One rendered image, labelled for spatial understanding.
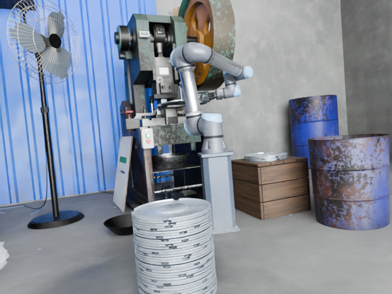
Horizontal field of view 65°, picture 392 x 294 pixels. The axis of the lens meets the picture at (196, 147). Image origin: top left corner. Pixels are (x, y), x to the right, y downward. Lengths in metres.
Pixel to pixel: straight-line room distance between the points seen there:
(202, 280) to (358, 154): 1.03
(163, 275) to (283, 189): 1.17
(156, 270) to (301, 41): 4.26
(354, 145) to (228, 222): 0.78
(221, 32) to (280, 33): 2.44
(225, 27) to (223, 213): 1.33
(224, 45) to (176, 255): 1.68
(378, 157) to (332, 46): 3.66
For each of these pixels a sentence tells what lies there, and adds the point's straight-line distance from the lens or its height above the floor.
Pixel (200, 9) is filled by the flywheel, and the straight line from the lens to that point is 2.77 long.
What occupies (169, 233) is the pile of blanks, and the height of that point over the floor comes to 0.26.
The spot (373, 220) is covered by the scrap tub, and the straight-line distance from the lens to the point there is 1.87.
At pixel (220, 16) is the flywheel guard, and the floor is 1.38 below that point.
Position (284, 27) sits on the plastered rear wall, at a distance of 4.81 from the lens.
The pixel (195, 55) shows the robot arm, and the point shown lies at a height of 1.00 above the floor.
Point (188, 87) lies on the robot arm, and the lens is 1.86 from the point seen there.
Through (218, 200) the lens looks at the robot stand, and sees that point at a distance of 1.77.
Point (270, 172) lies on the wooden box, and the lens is 1.98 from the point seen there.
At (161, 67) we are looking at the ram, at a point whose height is 1.09.
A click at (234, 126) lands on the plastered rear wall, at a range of 4.08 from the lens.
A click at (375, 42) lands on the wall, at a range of 5.14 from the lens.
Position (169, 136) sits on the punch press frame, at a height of 0.56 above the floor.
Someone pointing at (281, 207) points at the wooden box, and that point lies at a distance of 2.06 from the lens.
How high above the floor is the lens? 0.59
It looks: 3 degrees down
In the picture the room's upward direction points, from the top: 5 degrees counter-clockwise
